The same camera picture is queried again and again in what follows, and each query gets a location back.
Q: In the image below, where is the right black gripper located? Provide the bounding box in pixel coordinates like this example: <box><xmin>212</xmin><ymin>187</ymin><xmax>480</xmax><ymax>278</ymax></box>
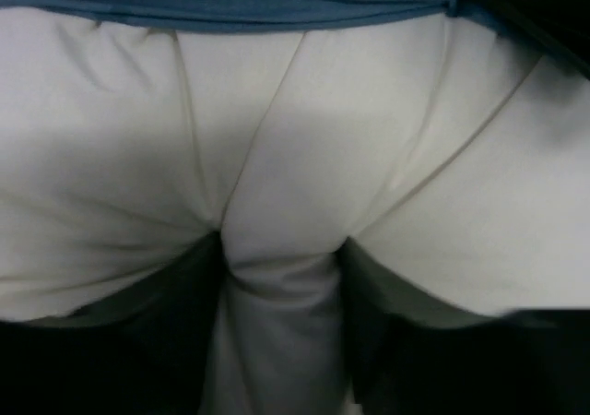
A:
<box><xmin>460</xmin><ymin>0</ymin><xmax>589</xmax><ymax>77</ymax></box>

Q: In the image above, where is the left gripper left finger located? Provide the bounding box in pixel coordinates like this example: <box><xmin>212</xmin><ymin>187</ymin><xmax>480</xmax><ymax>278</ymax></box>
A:
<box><xmin>1</xmin><ymin>232</ymin><xmax>226</xmax><ymax>414</ymax></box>

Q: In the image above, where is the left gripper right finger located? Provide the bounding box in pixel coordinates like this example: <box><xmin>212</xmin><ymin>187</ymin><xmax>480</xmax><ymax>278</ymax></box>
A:
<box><xmin>336</xmin><ymin>240</ymin><xmax>589</xmax><ymax>414</ymax></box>

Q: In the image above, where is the white pillow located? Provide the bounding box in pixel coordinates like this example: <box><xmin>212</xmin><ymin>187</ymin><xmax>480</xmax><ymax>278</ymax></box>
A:
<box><xmin>1</xmin><ymin>8</ymin><xmax>589</xmax><ymax>414</ymax></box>

